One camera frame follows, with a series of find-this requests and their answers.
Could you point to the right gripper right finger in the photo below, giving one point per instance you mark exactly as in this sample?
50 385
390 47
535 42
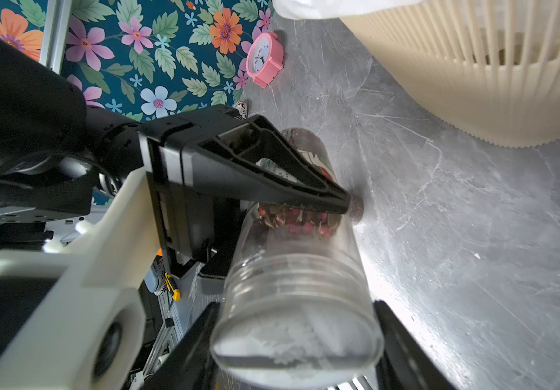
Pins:
404 364

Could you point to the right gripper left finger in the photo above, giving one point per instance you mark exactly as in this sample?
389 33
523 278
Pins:
190 366

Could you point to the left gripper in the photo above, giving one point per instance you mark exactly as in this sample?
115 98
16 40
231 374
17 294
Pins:
197 160

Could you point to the clear jar with flower tea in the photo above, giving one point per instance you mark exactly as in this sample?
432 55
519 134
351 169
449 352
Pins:
297 313

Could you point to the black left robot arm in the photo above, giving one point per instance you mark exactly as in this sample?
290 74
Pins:
55 149

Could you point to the open clear jar with tea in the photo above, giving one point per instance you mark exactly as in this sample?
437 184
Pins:
313 150

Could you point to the yellow utility knife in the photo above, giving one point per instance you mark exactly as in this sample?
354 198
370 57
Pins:
172 287

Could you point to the pink alarm clock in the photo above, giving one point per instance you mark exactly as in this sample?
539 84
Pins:
265 59

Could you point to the white plastic bin liner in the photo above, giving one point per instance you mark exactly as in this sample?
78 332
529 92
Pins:
330 9

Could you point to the cream ribbed trash bin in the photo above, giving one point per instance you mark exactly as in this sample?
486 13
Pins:
488 68

